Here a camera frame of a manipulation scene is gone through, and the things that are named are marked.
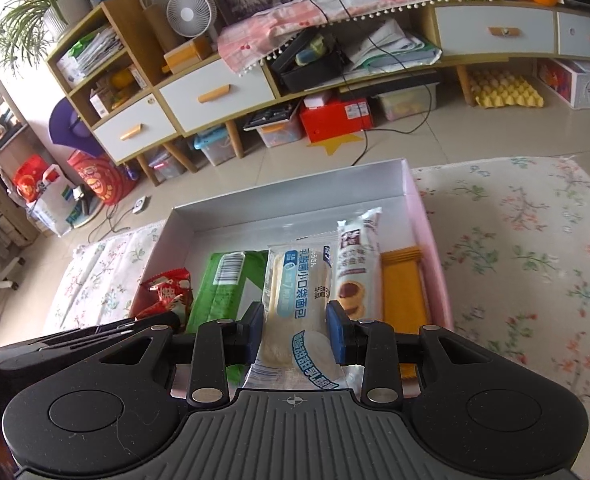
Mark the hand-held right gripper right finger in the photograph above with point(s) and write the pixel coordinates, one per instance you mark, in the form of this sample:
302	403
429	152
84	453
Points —
339	332

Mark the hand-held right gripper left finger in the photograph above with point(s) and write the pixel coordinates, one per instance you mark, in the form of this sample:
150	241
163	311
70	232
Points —
253	325

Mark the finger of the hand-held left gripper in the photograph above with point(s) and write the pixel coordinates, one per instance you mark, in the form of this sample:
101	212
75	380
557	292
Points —
152	321

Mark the red snack packet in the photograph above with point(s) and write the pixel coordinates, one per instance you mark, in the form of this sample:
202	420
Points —
167	290

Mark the green snack packet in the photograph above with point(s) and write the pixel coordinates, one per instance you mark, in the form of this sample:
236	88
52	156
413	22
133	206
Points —
215	290

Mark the blue white bread packet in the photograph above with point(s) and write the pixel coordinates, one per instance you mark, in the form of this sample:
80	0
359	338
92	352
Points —
300	290

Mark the silver cake packet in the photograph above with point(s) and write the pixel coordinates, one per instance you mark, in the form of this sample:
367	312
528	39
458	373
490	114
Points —
356	260

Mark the gold foil packet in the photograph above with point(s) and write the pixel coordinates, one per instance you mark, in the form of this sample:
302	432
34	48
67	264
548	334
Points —
404	290

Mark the pink cardboard box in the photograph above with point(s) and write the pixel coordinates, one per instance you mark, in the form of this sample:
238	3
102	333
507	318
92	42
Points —
295	200

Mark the white shopping bag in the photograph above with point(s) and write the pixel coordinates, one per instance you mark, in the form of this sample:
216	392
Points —
55	210

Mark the red gift bag gold print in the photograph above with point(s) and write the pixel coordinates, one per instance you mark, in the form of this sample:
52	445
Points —
100	177

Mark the clear bin blue lid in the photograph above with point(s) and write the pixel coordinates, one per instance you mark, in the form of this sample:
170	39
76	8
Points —
215	146

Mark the red paper bag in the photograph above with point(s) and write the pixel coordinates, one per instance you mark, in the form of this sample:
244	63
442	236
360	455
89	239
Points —
35	177

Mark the floral tablecloth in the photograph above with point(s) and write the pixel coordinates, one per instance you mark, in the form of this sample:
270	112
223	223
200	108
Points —
515	260

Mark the white cabinet drawer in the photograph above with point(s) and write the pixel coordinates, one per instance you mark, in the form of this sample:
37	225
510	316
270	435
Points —
587	37
495	30
217	95
135	127

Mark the clear storage bin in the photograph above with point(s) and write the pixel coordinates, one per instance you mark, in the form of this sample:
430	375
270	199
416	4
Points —
277	130
405	102

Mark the purple plastic object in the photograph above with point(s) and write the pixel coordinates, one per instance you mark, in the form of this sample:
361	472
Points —
72	127

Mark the red shoe box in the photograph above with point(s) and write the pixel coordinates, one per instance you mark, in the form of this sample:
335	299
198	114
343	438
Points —
335	120

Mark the wooden TV cabinet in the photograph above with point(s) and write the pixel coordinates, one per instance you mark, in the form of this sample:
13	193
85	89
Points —
255	85

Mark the wooden orange tissue box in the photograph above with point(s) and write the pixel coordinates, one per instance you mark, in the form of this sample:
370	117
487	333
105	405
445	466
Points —
185	57

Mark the black storage box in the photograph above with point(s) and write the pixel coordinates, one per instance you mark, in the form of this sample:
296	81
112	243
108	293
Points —
310	65

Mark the stack of papers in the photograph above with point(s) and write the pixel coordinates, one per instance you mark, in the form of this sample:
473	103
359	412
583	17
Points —
395	45

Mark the yellow egg tray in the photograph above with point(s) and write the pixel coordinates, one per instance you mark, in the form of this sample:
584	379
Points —
505	91

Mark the small white desk fan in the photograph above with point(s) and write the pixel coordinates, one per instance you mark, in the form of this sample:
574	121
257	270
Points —
191	12

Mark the green potted plant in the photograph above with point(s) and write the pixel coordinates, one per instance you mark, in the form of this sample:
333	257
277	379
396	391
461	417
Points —
35	5

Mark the white red patterned box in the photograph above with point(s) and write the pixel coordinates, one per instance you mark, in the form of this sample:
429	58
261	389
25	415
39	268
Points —
577	82

